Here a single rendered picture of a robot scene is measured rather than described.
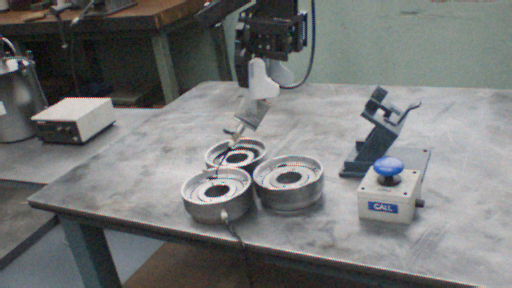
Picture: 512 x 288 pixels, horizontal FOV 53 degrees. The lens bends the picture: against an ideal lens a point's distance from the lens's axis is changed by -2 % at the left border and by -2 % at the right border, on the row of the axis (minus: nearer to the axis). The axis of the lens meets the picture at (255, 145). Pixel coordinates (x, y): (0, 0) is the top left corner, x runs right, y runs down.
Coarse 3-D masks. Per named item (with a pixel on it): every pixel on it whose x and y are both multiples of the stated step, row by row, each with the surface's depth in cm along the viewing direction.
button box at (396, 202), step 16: (368, 176) 71; (384, 176) 70; (400, 176) 70; (416, 176) 69; (368, 192) 68; (384, 192) 67; (400, 192) 67; (416, 192) 69; (368, 208) 69; (384, 208) 68; (400, 208) 67; (416, 208) 70; (400, 224) 68
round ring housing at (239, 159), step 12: (216, 144) 89; (240, 144) 90; (252, 144) 90; (264, 144) 86; (204, 156) 86; (228, 156) 87; (240, 156) 88; (252, 156) 86; (264, 156) 83; (240, 168) 81; (252, 168) 82; (252, 180) 83
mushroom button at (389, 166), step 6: (378, 162) 69; (384, 162) 68; (390, 162) 68; (396, 162) 68; (402, 162) 68; (378, 168) 68; (384, 168) 67; (390, 168) 67; (396, 168) 67; (402, 168) 67; (384, 174) 67; (390, 174) 67; (396, 174) 67
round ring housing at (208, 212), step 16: (192, 176) 80; (224, 176) 81; (240, 176) 80; (192, 192) 78; (208, 192) 79; (224, 192) 79; (240, 192) 73; (192, 208) 74; (208, 208) 72; (224, 208) 73; (240, 208) 74; (208, 224) 75
